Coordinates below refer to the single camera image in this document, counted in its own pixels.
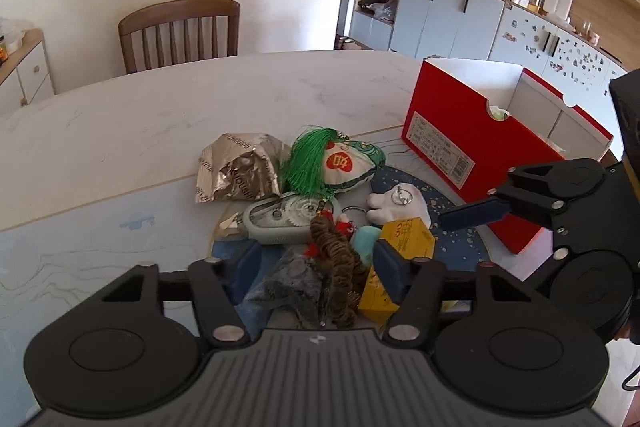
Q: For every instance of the brown wooden chair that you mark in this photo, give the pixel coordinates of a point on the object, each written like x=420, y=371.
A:
x=175, y=14

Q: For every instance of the yellow small box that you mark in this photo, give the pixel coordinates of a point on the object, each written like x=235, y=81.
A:
x=406, y=238

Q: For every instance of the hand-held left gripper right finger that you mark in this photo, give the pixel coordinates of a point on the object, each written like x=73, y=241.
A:
x=387, y=269

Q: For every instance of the pink cup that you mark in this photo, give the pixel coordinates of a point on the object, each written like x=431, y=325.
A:
x=594, y=37

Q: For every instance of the drinking glass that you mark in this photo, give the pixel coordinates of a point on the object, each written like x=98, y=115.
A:
x=585, y=29

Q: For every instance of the embroidered sachet with green tassel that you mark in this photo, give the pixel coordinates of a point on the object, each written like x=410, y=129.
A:
x=345, y=167

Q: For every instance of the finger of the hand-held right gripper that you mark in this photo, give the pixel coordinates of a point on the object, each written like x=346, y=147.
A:
x=475, y=213

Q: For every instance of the crumpled silver foil wrapper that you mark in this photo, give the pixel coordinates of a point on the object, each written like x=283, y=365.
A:
x=235, y=167

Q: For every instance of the mint green soft object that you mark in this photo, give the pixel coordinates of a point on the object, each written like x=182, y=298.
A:
x=365, y=243

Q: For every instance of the pale green item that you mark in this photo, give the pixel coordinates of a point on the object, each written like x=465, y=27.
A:
x=498, y=113

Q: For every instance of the white canister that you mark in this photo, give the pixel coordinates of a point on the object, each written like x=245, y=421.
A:
x=559, y=3

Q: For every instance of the clear plastic bag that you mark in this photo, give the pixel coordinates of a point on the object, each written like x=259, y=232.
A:
x=386, y=9

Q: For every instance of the pair of slippers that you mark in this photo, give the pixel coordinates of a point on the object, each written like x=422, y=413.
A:
x=346, y=41

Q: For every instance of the red cardboard box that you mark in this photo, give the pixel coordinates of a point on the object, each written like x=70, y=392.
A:
x=450, y=122

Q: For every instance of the dark flat item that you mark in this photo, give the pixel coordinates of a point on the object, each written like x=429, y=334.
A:
x=370, y=2

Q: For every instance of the dark grey fabric pouch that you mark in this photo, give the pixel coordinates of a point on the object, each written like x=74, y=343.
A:
x=290, y=289

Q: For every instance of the white low side cabinet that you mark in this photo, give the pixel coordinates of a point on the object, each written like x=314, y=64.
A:
x=27, y=77

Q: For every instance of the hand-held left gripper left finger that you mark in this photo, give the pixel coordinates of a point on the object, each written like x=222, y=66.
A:
x=245, y=262

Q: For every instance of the grey correction tape dispenser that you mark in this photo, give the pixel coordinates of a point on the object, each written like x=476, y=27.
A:
x=280, y=219

